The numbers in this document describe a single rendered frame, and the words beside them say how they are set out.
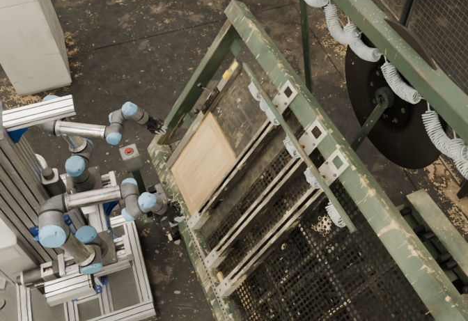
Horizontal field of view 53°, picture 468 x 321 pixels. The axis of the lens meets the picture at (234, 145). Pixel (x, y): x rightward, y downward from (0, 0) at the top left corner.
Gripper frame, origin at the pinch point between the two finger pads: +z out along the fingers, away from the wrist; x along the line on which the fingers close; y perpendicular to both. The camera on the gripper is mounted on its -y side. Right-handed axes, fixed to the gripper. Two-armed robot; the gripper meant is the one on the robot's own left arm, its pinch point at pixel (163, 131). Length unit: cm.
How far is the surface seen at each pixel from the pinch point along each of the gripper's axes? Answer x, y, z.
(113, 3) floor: 206, -274, 111
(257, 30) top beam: 61, 57, -13
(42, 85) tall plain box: 59, -247, 54
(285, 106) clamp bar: 17, 85, -8
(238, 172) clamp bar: -14, 51, 18
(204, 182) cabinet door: -19.7, 16.5, 33.0
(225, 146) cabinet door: 1.9, 33.6, 20.6
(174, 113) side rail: 23.5, -20.5, 23.8
